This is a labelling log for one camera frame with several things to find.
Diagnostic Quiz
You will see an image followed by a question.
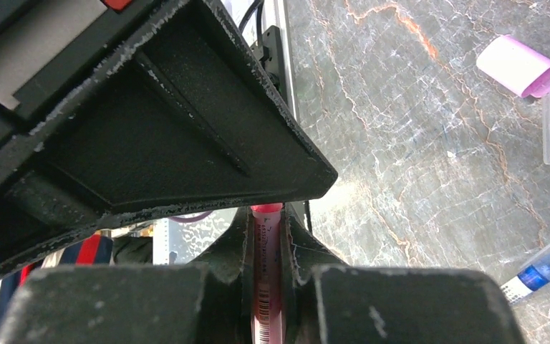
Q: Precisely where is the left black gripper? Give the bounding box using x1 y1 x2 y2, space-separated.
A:
0 1 159 149

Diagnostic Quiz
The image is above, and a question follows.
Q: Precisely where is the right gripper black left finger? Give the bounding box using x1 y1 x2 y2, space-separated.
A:
0 208 253 343

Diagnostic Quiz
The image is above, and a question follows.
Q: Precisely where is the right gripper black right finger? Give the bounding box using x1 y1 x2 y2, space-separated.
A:
281 207 524 343

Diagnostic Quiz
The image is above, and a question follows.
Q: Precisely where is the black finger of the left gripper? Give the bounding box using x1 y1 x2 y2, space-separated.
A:
0 1 337 279

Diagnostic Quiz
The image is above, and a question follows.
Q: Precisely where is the clear pink pen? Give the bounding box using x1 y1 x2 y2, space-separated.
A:
251 203 284 343

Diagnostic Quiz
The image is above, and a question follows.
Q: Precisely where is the grey blue pen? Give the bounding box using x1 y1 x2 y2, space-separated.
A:
501 244 550 305

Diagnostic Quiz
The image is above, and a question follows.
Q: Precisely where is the pink highlighter cap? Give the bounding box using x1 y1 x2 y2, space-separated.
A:
476 35 550 98

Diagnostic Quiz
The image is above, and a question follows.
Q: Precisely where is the person in striped shirt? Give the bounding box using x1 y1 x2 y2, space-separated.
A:
0 233 155 344

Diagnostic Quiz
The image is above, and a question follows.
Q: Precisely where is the white slotted cable duct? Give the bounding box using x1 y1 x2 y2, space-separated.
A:
153 219 177 265

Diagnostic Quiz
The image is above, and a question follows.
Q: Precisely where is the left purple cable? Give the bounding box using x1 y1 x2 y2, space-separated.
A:
169 211 214 224

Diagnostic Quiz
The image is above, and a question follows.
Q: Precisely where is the black mounting base plate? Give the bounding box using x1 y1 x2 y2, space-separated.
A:
286 200 313 234

